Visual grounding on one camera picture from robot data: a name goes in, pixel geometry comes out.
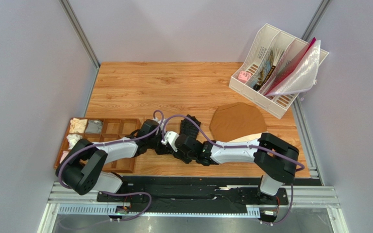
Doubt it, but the black striped underwear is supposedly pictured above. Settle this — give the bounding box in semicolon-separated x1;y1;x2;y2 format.
179;115;201;140

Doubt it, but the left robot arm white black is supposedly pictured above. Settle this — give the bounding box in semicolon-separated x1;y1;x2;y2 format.
55;118;162;196

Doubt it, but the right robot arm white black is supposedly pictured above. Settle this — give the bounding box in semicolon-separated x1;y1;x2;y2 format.
161;131;302;197

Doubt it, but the orange ribbed underwear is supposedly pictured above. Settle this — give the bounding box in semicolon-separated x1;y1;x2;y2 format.
209;102;267;142

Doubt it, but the grey rolled underwear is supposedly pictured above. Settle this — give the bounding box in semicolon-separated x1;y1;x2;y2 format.
85;119;103;134

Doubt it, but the cream rolled underwear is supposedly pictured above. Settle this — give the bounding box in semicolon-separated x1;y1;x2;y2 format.
69;118;87;133

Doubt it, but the white rolled underwear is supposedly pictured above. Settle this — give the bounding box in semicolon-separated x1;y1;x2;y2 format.
66;134;83;150

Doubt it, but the pink rolled underwear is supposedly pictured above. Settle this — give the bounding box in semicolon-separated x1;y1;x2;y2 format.
59;150;69;164

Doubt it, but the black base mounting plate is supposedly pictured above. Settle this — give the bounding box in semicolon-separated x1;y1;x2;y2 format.
92;176;291;214

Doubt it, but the wooden compartment tray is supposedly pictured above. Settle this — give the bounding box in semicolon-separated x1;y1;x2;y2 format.
53;117;141;169

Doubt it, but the pink sticky note pad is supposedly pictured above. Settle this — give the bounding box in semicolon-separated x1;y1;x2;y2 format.
237;71;252;83

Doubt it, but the illustrated booklet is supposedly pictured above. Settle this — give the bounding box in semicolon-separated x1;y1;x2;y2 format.
248;48;284;91

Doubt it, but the red plastic folder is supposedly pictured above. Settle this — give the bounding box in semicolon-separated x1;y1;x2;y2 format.
259;38;321;97

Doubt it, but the white plastic file rack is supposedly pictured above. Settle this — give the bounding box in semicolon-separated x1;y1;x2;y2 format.
229;24;328;119

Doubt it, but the clear bubble plastic folder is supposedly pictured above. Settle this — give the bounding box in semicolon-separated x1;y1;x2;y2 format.
265;38;321;97

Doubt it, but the aluminium rail frame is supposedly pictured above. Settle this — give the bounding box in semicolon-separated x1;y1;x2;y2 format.
38;99;348;233

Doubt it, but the left aluminium corner post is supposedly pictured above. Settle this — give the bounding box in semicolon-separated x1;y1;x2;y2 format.
59;0;101;69

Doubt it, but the aluminium corner post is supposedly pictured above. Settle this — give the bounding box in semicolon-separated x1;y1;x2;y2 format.
59;0;101;69
301;0;332;41

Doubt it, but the right aluminium corner post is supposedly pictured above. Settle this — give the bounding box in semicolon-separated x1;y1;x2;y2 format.
301;0;332;41

